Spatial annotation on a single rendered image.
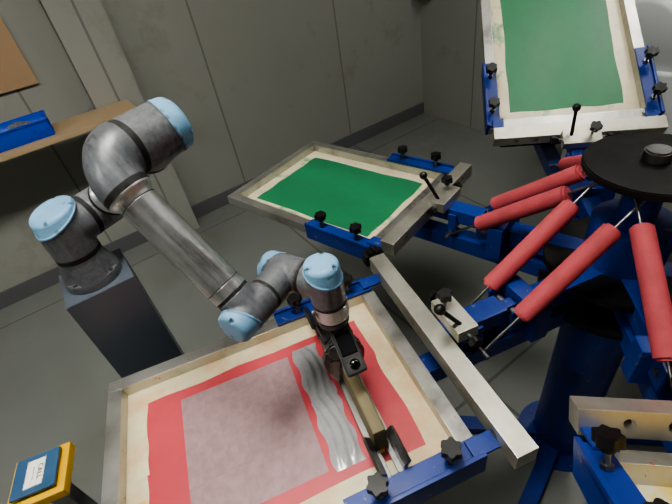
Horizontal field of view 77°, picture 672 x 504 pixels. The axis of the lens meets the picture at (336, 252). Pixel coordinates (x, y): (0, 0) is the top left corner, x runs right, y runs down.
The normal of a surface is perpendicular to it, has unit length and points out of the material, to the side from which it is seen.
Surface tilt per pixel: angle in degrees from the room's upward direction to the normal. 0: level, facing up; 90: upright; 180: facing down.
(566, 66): 32
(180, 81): 90
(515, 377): 0
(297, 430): 0
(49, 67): 90
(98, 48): 90
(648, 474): 58
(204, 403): 0
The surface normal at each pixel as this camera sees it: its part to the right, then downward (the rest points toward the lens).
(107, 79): 0.57, 0.45
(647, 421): -0.21, 0.14
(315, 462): -0.15, -0.77
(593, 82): -0.21, -0.31
